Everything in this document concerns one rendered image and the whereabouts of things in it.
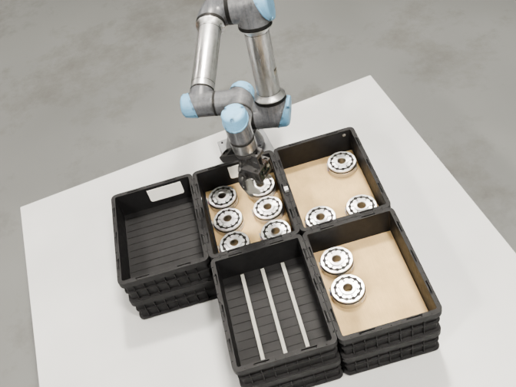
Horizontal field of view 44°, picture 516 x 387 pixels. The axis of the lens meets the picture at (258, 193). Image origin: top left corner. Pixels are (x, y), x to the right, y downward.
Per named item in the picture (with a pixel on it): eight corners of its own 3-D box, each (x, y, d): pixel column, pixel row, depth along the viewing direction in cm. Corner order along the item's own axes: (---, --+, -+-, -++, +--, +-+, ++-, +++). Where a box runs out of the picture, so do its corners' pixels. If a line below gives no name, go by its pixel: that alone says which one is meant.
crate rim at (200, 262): (113, 200, 228) (110, 196, 226) (193, 176, 228) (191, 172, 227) (120, 289, 201) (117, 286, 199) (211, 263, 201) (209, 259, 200)
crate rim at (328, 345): (211, 263, 201) (209, 259, 200) (302, 236, 202) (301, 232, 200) (234, 377, 174) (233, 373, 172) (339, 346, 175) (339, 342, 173)
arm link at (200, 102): (193, -15, 210) (175, 105, 186) (225, -19, 207) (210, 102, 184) (203, 10, 220) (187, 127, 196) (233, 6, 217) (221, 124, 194)
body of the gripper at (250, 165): (261, 186, 196) (253, 161, 186) (239, 179, 200) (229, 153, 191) (273, 169, 199) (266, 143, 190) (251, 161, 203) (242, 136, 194)
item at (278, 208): (250, 201, 222) (250, 200, 222) (278, 193, 222) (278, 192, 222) (256, 223, 215) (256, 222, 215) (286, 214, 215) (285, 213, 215)
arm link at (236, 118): (247, 98, 181) (244, 120, 176) (256, 125, 189) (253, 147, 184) (221, 101, 183) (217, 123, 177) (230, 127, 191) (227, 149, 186)
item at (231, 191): (206, 191, 229) (206, 190, 229) (233, 183, 229) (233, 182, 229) (211, 211, 223) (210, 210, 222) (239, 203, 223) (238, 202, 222)
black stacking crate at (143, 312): (131, 234, 243) (120, 215, 234) (206, 213, 244) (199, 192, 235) (140, 322, 216) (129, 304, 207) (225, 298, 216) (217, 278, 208)
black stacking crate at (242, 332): (218, 280, 208) (210, 260, 200) (305, 255, 209) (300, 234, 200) (242, 391, 181) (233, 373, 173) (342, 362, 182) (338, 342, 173)
